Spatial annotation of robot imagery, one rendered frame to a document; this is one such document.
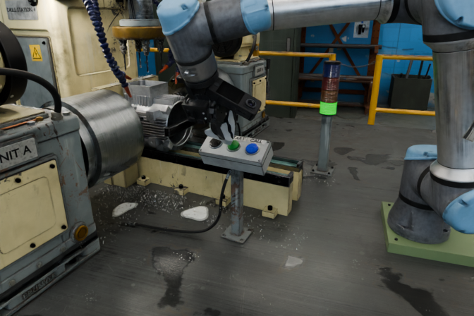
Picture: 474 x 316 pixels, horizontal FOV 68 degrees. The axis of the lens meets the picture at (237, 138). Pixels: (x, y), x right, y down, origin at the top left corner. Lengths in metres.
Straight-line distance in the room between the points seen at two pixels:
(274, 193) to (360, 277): 0.33
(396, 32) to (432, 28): 5.37
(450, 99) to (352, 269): 0.44
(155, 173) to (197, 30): 0.73
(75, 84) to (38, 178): 0.57
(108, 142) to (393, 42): 5.51
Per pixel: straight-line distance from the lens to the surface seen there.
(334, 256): 0.95
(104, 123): 0.95
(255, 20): 0.64
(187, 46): 0.65
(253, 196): 1.09
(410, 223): 1.02
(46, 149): 0.82
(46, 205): 0.83
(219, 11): 0.64
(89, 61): 1.36
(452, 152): 0.81
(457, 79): 0.76
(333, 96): 1.28
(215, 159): 0.87
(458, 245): 1.06
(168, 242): 0.98
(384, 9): 0.82
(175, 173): 1.21
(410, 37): 6.14
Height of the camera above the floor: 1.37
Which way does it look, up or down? 19 degrees down
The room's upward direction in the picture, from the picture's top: straight up
